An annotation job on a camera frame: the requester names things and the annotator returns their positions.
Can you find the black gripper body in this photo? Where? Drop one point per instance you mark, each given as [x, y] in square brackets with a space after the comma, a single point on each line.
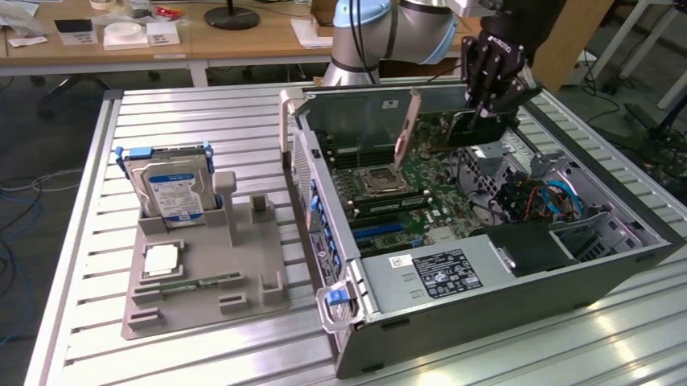
[520, 24]

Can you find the graphics card with metal bracket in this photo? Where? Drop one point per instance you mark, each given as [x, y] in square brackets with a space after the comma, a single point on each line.
[435, 128]

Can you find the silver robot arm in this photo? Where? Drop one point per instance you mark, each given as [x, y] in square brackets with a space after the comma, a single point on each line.
[419, 28]

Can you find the wooden cabinet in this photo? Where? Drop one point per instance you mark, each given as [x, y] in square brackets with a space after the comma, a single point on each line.
[579, 40]

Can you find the grey metal drive cage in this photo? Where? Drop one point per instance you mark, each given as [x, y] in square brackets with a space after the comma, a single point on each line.
[494, 161]

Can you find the black floor stand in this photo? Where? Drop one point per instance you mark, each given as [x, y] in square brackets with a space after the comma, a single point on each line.
[660, 128]

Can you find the green motherboard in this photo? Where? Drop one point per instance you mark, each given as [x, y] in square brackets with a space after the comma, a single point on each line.
[440, 201]

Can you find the CPU socket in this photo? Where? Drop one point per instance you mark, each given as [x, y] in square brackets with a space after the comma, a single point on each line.
[383, 181]

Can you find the brown cardboard box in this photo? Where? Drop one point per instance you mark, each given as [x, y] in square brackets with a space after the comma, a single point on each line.
[322, 12]

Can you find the white paper stack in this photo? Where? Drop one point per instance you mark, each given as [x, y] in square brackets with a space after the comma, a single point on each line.
[308, 34]

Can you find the black RAM slot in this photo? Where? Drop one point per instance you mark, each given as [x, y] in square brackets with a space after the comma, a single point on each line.
[391, 206]

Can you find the silver chipset heatsink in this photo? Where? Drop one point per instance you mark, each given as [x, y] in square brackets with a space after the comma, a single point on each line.
[440, 236]

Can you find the black plastic air shroud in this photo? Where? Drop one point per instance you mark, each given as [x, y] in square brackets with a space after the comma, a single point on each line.
[528, 249]

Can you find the grey metal disk bay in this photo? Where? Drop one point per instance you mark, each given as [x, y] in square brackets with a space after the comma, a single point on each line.
[590, 241]

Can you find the blue expansion slot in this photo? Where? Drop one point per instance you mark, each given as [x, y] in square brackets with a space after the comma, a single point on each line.
[375, 231]

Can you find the light wooden desk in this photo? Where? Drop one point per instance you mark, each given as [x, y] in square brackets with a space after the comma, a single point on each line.
[242, 40]

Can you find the black round lamp base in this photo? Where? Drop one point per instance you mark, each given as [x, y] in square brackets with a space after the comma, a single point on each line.
[232, 18]

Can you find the grey power supply unit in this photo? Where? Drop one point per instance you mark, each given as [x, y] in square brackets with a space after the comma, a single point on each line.
[396, 289]

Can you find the black rear label sticker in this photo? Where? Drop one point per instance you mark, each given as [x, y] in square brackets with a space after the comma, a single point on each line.
[318, 257]

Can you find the dark grey PC case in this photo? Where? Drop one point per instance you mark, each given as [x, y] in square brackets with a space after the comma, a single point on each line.
[483, 321]

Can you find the small white box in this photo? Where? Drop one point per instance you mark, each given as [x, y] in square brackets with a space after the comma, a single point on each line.
[163, 34]

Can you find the red package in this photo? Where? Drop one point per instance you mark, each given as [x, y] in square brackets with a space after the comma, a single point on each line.
[168, 12]

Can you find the blue case latch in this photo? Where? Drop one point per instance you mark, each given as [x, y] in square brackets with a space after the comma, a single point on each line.
[336, 298]

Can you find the small black object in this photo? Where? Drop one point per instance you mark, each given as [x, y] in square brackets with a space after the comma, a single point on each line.
[140, 13]

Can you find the hard disk in blue caddy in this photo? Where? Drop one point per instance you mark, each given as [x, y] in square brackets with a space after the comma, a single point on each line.
[171, 193]

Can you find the grey plastic parts rack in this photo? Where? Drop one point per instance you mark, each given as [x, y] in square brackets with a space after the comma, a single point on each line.
[215, 257]

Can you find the white tape roll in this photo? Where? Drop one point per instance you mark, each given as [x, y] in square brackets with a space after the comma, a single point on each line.
[101, 4]

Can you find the white box with black lid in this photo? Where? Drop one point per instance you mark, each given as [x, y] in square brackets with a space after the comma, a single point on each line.
[77, 38]

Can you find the green RAM stick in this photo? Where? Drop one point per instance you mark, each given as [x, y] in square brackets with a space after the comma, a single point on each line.
[190, 282]

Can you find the silver CPU chip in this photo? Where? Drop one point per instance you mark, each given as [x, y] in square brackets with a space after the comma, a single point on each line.
[160, 260]

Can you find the black office chair base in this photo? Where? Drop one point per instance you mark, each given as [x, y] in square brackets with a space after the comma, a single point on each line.
[69, 86]

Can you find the white card with red print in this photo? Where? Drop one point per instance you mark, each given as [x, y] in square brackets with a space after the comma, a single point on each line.
[27, 41]

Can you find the clear plastic bag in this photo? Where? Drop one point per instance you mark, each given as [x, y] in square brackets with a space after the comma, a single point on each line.
[19, 20]

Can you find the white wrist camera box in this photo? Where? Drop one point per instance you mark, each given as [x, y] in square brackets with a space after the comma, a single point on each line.
[467, 8]

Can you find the white desk frame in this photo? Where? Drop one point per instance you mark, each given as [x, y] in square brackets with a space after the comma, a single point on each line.
[671, 92]

